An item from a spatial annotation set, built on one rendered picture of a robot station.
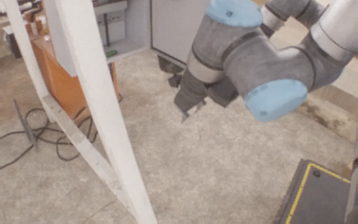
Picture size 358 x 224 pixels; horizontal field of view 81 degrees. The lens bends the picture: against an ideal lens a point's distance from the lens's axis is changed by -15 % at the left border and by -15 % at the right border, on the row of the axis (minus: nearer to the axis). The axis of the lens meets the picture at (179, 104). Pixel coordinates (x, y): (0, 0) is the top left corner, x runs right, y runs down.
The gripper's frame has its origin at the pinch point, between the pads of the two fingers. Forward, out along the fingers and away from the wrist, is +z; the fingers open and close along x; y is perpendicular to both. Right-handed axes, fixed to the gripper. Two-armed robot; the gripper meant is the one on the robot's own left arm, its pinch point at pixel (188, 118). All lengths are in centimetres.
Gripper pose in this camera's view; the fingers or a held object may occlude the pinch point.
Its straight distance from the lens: 67.3
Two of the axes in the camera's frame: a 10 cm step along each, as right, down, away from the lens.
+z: -2.4, 4.9, 8.4
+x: -7.2, 4.9, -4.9
